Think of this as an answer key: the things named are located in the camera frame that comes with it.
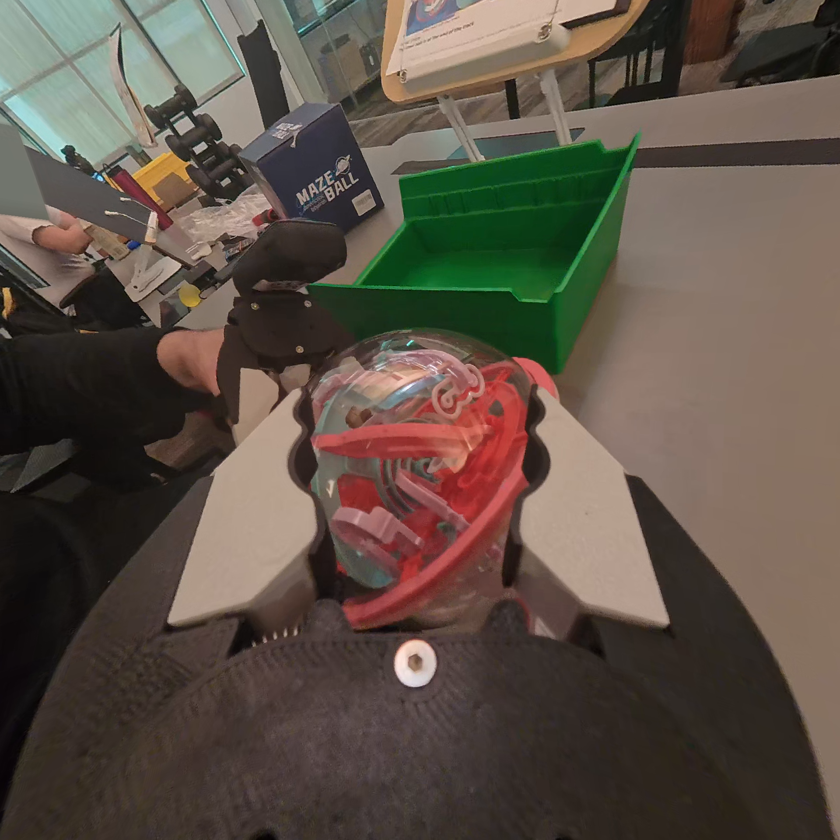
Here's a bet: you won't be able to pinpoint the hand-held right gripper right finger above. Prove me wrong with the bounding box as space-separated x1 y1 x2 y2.
500 387 672 641

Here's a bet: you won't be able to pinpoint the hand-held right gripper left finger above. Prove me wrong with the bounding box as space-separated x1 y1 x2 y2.
166 387 324 629

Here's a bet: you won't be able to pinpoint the clear maze ball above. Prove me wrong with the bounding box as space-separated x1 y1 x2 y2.
305 328 562 631

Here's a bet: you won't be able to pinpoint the person's left forearm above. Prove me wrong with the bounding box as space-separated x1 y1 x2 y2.
0 326 191 494

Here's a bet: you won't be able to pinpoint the person's left hand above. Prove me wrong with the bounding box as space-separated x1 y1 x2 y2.
156 326 228 396

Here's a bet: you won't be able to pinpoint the clear plastic wrap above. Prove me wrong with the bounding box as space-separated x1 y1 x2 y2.
176 192 275 247

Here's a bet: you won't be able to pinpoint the white stand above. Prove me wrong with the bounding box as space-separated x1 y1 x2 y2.
123 244 173 304

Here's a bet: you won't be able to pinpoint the blue cardboard box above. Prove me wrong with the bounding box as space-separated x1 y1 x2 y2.
238 101 385 232

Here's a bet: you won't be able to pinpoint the yellow bin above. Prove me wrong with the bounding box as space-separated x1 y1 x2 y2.
130 150 199 212

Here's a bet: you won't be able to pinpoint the rack of black dumbbells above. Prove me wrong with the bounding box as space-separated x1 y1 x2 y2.
143 84 249 199

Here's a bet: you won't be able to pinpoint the green plastic bin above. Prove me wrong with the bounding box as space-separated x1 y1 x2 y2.
307 131 643 375

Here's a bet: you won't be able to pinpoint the dark grey panel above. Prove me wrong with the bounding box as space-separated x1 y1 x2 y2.
25 144 201 268

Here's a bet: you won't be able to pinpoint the black upright panel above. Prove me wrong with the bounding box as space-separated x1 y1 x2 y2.
236 18 291 132

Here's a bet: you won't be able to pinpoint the white easel legs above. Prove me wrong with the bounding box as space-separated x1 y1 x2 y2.
435 69 577 163

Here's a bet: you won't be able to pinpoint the white curved banner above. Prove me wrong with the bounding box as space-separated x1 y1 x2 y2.
107 23 157 148

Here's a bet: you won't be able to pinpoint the wooden easel board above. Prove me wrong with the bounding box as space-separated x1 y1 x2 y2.
381 0 652 105

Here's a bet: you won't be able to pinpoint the white instruction sheet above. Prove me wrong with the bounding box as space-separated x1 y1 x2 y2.
387 0 572 83

